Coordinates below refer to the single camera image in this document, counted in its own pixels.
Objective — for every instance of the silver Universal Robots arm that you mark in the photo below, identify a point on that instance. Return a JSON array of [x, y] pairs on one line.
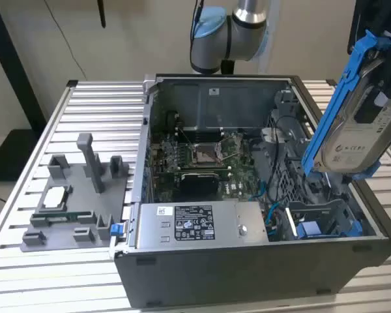
[[244, 39]]

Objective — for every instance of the grey metal disk bay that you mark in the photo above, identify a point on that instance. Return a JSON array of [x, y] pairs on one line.
[[286, 176]]

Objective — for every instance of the black RAM slot block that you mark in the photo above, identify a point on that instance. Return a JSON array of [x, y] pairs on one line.
[[198, 133]]

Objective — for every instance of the black table corner cap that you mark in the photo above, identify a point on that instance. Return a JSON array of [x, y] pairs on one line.
[[331, 82], [72, 83]]

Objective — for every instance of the green motherboard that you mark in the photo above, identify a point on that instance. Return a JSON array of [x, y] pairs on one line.
[[238, 182]]

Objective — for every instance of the CPU socket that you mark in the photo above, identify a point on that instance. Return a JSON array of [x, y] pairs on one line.
[[205, 153]]

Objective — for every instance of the black graphics card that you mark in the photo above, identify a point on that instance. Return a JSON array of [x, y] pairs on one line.
[[198, 186]]

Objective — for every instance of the silver power supply unit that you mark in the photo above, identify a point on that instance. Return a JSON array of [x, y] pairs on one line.
[[202, 225]]

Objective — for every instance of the black open PC case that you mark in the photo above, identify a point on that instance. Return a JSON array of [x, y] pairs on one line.
[[215, 277]]

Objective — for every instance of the black antenna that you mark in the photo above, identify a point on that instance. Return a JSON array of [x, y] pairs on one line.
[[101, 13]]

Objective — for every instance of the blue case latch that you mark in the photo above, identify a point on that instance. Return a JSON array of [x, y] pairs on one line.
[[116, 229]]

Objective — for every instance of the grey parts rack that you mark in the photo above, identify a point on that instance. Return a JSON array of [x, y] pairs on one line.
[[84, 202]]

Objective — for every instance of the green RAM stick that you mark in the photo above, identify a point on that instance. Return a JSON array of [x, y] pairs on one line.
[[75, 215]]

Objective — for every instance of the silver CPU chip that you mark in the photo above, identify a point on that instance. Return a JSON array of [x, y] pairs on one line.
[[54, 197]]

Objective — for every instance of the black stand with base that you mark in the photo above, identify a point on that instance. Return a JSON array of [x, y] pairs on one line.
[[9, 153]]

